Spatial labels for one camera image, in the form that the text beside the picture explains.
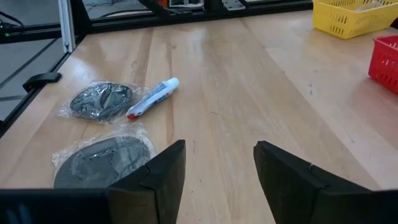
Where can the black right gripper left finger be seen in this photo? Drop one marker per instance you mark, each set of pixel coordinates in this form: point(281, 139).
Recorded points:
point(149, 193)

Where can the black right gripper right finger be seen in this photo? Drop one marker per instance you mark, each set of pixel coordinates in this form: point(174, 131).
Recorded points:
point(295, 193)

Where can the bagged round black item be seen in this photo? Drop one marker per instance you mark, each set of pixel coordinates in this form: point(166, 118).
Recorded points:
point(99, 163)
point(101, 101)

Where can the small white toothpaste tube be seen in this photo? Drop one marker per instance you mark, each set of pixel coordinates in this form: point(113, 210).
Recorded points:
point(152, 98)

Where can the red plastic basket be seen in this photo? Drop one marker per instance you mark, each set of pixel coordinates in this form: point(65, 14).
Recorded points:
point(385, 62)

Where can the yellow plastic basket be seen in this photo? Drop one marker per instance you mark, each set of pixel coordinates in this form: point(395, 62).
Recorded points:
point(351, 18)

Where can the black clamp bracket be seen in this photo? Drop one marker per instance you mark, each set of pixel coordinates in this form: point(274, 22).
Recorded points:
point(42, 79)

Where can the silver aluminium profile post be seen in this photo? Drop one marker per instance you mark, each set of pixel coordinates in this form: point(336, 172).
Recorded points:
point(66, 25)

